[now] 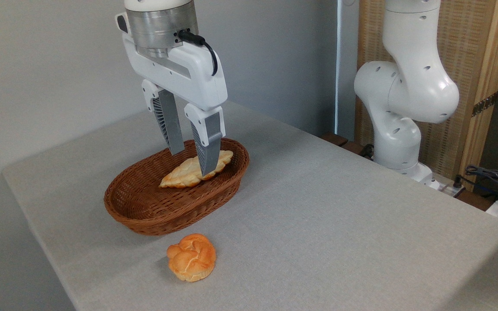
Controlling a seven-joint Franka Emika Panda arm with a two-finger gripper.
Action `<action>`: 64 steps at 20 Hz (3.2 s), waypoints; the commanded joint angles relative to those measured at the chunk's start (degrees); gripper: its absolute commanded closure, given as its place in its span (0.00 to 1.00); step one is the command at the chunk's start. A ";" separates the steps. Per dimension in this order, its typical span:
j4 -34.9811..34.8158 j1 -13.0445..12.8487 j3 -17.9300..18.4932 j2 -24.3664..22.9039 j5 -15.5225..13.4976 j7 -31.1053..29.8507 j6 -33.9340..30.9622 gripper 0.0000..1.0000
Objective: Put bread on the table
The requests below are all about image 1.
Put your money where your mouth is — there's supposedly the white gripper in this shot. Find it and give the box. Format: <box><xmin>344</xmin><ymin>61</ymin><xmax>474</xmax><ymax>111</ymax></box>
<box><xmin>116</xmin><ymin>12</ymin><xmax>228</xmax><ymax>177</ymax></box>

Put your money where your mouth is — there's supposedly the long braided bread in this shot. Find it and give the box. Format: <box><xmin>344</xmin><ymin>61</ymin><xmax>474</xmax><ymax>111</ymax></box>
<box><xmin>160</xmin><ymin>150</ymin><xmax>234</xmax><ymax>189</ymax></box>

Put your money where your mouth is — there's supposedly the round knotted bread roll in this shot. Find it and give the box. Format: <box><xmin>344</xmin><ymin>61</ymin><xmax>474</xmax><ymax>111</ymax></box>
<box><xmin>166</xmin><ymin>234</ymin><xmax>217</xmax><ymax>282</ymax></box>

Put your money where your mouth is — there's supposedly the brown wicker basket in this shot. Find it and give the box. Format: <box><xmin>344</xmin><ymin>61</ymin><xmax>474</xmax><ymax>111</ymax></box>
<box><xmin>104</xmin><ymin>138</ymin><xmax>250</xmax><ymax>236</ymax></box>

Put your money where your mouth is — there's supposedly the brown wooden base board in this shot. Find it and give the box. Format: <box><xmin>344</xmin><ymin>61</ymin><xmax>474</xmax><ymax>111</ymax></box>
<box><xmin>321</xmin><ymin>132</ymin><xmax>375</xmax><ymax>161</ymax></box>

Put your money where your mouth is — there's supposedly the wooden framed woven screen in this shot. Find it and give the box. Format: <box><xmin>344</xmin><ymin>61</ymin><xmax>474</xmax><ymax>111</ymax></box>
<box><xmin>356</xmin><ymin>0</ymin><xmax>498</xmax><ymax>190</ymax></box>

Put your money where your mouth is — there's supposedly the dark metal screen hinge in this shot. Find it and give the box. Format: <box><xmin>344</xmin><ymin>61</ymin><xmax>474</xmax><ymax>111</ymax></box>
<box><xmin>472</xmin><ymin>92</ymin><xmax>498</xmax><ymax>117</ymax></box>

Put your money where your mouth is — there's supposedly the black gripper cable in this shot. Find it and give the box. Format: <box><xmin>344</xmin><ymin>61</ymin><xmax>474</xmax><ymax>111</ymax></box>
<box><xmin>178</xmin><ymin>29</ymin><xmax>218</xmax><ymax>76</ymax></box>

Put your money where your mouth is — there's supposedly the white vertical wall trim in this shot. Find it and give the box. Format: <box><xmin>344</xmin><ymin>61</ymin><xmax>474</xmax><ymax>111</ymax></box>
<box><xmin>335</xmin><ymin>0</ymin><xmax>345</xmax><ymax>135</ymax></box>

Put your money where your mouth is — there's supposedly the black cable bundle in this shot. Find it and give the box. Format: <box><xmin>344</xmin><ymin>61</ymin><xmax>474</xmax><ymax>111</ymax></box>
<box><xmin>454</xmin><ymin>165</ymin><xmax>498</xmax><ymax>203</ymax></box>

